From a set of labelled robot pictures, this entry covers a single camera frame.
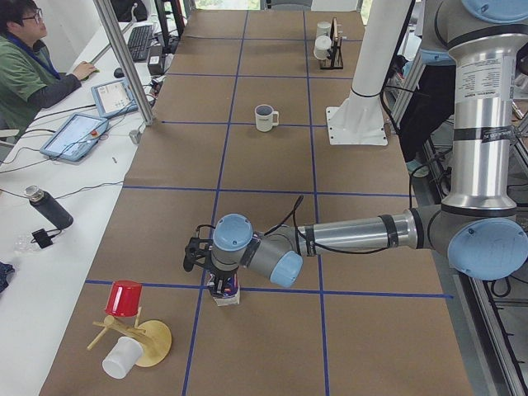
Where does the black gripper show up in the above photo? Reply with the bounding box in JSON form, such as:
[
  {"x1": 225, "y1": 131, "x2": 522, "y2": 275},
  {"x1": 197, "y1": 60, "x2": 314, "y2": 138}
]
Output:
[{"x1": 182, "y1": 237, "x2": 214, "y2": 272}]

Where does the white mug grey inside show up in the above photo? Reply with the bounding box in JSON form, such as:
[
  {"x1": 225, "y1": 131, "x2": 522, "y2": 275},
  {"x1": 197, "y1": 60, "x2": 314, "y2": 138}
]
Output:
[{"x1": 254, "y1": 104, "x2": 280, "y2": 133}]

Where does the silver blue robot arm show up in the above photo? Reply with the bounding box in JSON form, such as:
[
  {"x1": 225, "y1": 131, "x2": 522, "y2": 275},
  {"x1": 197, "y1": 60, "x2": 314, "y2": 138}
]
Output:
[{"x1": 183, "y1": 1, "x2": 527, "y2": 290}]

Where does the red cup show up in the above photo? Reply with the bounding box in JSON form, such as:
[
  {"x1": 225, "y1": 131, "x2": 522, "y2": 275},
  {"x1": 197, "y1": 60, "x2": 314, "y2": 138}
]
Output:
[{"x1": 105, "y1": 280, "x2": 143, "y2": 317}]

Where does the wooden cup tree stand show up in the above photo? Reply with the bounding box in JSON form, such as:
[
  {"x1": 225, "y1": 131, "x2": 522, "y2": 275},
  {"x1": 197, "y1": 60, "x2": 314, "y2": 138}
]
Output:
[{"x1": 87, "y1": 309, "x2": 172, "y2": 367}]

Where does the white plastic cup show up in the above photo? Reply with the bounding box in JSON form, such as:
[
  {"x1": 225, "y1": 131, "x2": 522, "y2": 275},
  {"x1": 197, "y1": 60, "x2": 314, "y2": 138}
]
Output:
[{"x1": 101, "y1": 337, "x2": 144, "y2": 380}]

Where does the white cup on rack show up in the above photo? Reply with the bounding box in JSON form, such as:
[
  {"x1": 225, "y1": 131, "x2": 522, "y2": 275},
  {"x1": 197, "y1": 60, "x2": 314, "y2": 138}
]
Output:
[
  {"x1": 316, "y1": 21, "x2": 332, "y2": 37},
  {"x1": 313, "y1": 35, "x2": 332, "y2": 61}
]

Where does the black water bottle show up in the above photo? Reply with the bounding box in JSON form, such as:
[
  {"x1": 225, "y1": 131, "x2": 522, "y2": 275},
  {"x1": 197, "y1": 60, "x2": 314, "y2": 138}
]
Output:
[{"x1": 25, "y1": 186, "x2": 73, "y2": 230}]

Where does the blue teach pendant near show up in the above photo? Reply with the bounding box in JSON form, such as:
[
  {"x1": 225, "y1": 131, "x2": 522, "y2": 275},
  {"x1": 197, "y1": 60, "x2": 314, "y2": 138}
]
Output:
[{"x1": 40, "y1": 113, "x2": 109, "y2": 163}]

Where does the blue teach pendant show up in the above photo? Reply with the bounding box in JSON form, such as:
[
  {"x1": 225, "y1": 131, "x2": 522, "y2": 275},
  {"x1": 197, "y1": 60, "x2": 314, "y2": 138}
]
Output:
[
  {"x1": 40, "y1": 113, "x2": 109, "y2": 163},
  {"x1": 91, "y1": 78, "x2": 138, "y2": 119}
]

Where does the blue teach pendant far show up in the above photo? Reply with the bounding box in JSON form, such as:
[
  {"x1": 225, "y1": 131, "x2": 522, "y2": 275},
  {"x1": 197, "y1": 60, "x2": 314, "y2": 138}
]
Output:
[{"x1": 91, "y1": 78, "x2": 138, "y2": 119}]

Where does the black power adapter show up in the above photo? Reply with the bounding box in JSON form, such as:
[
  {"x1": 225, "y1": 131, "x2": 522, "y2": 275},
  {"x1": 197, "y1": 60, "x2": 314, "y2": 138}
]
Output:
[{"x1": 147, "y1": 45, "x2": 166, "y2": 76}]

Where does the black keyboard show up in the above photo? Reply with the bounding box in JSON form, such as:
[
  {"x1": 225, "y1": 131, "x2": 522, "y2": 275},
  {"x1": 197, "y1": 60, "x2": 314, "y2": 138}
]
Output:
[{"x1": 127, "y1": 25, "x2": 153, "y2": 62}]

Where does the person in green shirt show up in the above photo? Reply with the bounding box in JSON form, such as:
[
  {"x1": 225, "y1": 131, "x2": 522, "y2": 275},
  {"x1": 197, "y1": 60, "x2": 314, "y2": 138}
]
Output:
[{"x1": 1, "y1": 1, "x2": 97, "y2": 136}]

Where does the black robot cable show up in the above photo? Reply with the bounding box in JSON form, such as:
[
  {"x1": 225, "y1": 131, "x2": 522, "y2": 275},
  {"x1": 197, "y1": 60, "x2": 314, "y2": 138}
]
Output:
[{"x1": 263, "y1": 196, "x2": 409, "y2": 257}]

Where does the white camera pole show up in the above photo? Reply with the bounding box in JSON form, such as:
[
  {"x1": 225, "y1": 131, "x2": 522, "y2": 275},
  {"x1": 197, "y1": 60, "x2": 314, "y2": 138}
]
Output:
[{"x1": 325, "y1": 0, "x2": 416, "y2": 147}]

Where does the black wire cup rack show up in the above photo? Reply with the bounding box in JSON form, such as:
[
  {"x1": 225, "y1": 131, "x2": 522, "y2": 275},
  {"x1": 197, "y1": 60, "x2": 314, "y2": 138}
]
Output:
[{"x1": 319, "y1": 17, "x2": 343, "y2": 70}]

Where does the aluminium frame post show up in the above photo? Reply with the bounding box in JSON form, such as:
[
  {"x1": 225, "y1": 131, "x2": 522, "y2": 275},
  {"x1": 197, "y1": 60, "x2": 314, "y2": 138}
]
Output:
[{"x1": 93, "y1": 0, "x2": 153, "y2": 126}]

